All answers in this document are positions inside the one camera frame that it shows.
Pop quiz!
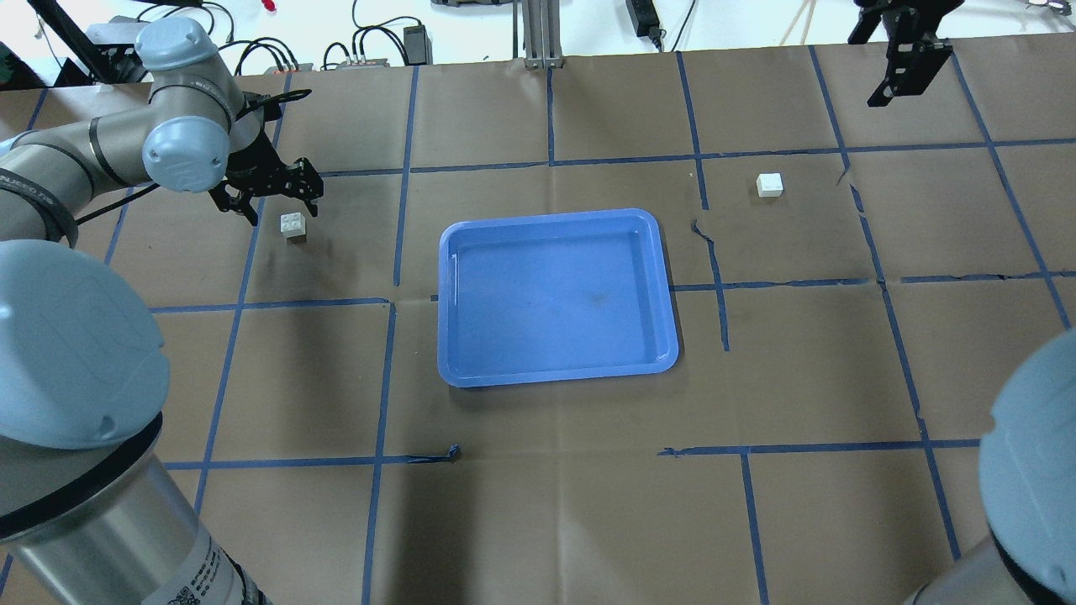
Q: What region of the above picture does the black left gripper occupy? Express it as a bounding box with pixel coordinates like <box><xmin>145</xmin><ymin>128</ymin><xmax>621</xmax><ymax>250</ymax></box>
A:
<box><xmin>208</xmin><ymin>133</ymin><xmax>324</xmax><ymax>229</ymax></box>

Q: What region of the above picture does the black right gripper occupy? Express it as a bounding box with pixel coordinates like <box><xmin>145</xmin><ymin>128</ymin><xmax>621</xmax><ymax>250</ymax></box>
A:
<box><xmin>847</xmin><ymin>1</ymin><xmax>963</xmax><ymax>108</ymax></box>

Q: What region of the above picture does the white block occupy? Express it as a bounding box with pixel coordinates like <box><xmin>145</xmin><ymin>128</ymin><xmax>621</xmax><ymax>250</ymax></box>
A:
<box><xmin>756</xmin><ymin>172</ymin><xmax>784</xmax><ymax>198</ymax></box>
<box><xmin>279</xmin><ymin>212</ymin><xmax>308</xmax><ymax>244</ymax></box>

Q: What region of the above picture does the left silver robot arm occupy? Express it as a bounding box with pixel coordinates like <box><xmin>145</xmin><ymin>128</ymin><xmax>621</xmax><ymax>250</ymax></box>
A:
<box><xmin>1</xmin><ymin>17</ymin><xmax>324</xmax><ymax>604</ymax></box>

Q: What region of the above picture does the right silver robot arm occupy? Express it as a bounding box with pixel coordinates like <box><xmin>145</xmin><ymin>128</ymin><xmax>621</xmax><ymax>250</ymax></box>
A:
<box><xmin>848</xmin><ymin>1</ymin><xmax>1075</xmax><ymax>604</ymax></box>

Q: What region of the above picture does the blue plastic tray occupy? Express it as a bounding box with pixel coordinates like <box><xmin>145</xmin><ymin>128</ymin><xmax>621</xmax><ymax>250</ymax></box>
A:
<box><xmin>437</xmin><ymin>209</ymin><xmax>680</xmax><ymax>388</ymax></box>

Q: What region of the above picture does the black usb hub lower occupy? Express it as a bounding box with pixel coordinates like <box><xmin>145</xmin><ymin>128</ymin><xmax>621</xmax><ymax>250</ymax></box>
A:
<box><xmin>264</xmin><ymin>62</ymin><xmax>314</xmax><ymax>76</ymax></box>

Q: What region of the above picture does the black usb hub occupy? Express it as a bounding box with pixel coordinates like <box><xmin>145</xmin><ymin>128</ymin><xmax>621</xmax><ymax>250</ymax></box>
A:
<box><xmin>335</xmin><ymin>57</ymin><xmax>391</xmax><ymax>70</ymax></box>
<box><xmin>264</xmin><ymin>62</ymin><xmax>314</xmax><ymax>76</ymax></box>

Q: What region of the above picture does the black usb hub upper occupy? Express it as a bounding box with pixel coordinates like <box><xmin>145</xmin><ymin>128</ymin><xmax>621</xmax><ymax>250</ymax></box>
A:
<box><xmin>335</xmin><ymin>57</ymin><xmax>391</xmax><ymax>70</ymax></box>

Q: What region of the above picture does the black power adapter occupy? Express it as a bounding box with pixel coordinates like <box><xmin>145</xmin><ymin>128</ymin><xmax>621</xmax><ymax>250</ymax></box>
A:
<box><xmin>404</xmin><ymin>24</ymin><xmax>433</xmax><ymax>66</ymax></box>

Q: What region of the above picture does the black monitor stand base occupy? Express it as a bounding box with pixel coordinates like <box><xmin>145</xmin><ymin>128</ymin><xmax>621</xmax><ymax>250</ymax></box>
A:
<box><xmin>85</xmin><ymin>17</ymin><xmax>151</xmax><ymax>85</ymax></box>

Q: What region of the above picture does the aluminium frame post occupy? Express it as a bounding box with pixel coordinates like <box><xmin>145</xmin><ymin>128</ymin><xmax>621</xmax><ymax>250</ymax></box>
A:
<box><xmin>518</xmin><ymin>0</ymin><xmax>565</xmax><ymax>71</ymax></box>

